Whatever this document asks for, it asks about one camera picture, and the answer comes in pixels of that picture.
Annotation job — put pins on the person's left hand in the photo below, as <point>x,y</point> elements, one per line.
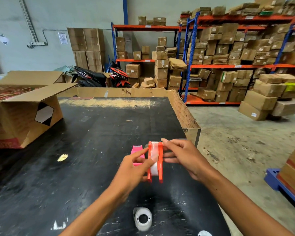
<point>130,173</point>

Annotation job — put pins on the person's right hand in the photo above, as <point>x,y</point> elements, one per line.
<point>190,158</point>

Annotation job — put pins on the person's left thumb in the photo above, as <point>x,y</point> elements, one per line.
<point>149,170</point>

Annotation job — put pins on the person's right thumb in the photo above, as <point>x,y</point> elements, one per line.
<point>170,160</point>

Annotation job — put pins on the orange tape dispenser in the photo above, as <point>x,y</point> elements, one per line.
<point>160,169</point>

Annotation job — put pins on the person's left forearm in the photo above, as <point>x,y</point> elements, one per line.
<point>95,213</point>

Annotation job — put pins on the person's right forearm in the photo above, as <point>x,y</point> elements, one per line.
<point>241,206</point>

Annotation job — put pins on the clear tape roll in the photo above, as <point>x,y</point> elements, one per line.
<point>154,167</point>

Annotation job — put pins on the pink tape dispenser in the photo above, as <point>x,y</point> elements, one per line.
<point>136,149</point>

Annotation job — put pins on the white tape core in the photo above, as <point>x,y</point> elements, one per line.
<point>143,218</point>

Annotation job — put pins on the white round object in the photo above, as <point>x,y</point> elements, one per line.
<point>204,233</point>

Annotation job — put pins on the yellow paper scrap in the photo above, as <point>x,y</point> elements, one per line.
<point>62,157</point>

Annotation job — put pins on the cardboard boxes on narrow rack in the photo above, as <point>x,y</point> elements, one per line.
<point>159,68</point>

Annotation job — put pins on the red and black motorcycle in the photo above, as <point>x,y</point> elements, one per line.
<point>119,77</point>

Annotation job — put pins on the blue plastic pallet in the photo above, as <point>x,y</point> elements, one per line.
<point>272,179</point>

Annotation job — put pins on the wide blue orange shelf rack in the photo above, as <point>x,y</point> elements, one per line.
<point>236,66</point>

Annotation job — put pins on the pile of wrapped brown parcels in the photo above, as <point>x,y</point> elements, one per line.
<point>268,98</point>

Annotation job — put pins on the stack of red-striped cardboard boxes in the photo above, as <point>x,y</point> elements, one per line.
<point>293,167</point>

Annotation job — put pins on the cardboard boxes on wide rack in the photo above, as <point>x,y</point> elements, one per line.
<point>223,46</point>

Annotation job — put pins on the green tarp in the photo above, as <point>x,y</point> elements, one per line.
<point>64,69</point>

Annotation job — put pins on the open cardboard box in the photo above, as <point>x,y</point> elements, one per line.
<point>27,117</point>

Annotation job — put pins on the narrow blue orange shelf rack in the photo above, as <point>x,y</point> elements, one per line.
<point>147,27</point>

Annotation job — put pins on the stack of large cardboard boxes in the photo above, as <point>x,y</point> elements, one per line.
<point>87,49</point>

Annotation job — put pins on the flat cardboard box flap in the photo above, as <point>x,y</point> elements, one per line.
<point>30,77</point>

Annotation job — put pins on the blue steel column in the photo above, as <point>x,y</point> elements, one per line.
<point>125,11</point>

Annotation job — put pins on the white paper notice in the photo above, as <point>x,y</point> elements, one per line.
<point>63,38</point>

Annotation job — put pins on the small white paper sheet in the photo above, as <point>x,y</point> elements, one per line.
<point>4,39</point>

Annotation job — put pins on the grey wall conduit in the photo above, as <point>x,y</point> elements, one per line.
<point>29,24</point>

